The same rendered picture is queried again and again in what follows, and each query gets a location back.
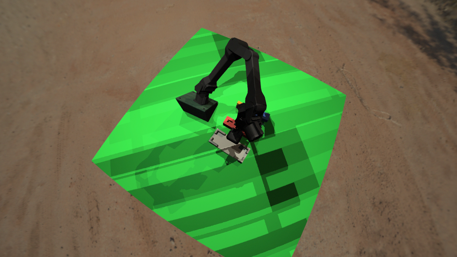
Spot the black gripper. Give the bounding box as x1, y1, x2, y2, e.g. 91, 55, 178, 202
226, 118, 244, 145

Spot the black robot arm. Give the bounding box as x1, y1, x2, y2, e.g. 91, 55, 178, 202
193, 37, 267, 142

